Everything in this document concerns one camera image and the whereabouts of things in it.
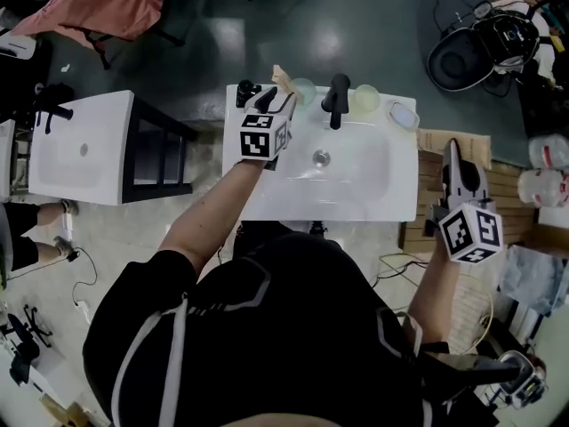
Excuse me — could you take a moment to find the silver camera device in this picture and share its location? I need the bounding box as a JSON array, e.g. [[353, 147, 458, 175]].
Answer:
[[491, 349, 549, 411]]

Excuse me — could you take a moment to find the wooden toothbrush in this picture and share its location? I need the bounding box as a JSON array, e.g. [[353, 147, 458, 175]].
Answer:
[[271, 64, 309, 106]]

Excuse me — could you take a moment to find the person's right forearm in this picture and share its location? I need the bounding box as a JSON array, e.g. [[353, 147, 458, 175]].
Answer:
[[406, 237, 464, 353]]

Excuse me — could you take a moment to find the black soap dispenser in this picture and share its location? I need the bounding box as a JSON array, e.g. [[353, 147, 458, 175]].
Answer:
[[235, 79, 263, 109]]

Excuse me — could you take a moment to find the brown cardboard box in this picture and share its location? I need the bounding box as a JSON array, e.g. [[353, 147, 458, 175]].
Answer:
[[416, 127, 493, 171]]

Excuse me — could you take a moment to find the translucent green cup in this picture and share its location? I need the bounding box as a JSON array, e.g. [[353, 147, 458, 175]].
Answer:
[[291, 77, 318, 107], [353, 84, 382, 111]]

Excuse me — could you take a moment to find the clear soap dish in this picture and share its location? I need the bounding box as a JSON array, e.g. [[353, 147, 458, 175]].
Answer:
[[389, 101, 421, 130]]

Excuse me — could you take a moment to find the black folding chair frame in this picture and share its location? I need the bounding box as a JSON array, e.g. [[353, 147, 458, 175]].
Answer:
[[77, 0, 201, 71]]

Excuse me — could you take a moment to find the person's left forearm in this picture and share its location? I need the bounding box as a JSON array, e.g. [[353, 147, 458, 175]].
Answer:
[[157, 157, 268, 282]]

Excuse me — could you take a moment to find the yellow cable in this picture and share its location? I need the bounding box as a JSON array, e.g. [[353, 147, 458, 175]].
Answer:
[[460, 289, 497, 356]]

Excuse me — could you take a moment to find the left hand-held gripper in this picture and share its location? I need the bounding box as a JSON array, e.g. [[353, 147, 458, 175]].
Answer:
[[238, 86, 299, 172]]

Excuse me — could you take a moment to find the white sink basin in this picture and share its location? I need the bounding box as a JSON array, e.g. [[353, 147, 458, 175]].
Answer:
[[221, 83, 420, 223], [27, 89, 136, 206]]

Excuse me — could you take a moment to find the white plastic bag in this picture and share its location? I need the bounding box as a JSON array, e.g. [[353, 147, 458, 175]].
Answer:
[[517, 168, 569, 208], [527, 133, 569, 172]]

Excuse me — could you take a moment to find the pink cloth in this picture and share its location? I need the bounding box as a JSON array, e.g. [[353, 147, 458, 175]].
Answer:
[[11, 0, 172, 42]]

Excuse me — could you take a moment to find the white ribbed foam board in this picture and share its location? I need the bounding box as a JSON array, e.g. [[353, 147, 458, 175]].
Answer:
[[446, 273, 495, 356]]

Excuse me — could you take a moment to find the black office chair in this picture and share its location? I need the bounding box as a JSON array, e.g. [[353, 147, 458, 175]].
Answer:
[[0, 303, 53, 387]]

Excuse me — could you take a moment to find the black floor cable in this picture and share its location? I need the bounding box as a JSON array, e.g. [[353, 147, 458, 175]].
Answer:
[[6, 246, 99, 310]]

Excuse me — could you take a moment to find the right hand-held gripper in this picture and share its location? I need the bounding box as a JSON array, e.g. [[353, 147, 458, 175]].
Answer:
[[423, 138, 506, 266]]

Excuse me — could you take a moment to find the corrugated cardboard sheet stack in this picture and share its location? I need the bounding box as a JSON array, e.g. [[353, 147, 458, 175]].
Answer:
[[398, 149, 537, 254]]

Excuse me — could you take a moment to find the person's black shirt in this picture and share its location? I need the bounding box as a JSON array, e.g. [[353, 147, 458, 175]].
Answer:
[[82, 220, 521, 427]]

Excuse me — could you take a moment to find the black faucet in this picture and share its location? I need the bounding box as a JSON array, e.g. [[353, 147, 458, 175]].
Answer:
[[35, 103, 75, 135], [321, 73, 352, 132]]

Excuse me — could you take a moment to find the black round open case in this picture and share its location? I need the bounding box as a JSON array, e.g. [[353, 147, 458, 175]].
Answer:
[[427, 0, 542, 93]]

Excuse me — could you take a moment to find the black sink cabinet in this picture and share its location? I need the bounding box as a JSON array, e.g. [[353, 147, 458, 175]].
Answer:
[[121, 95, 199, 205]]

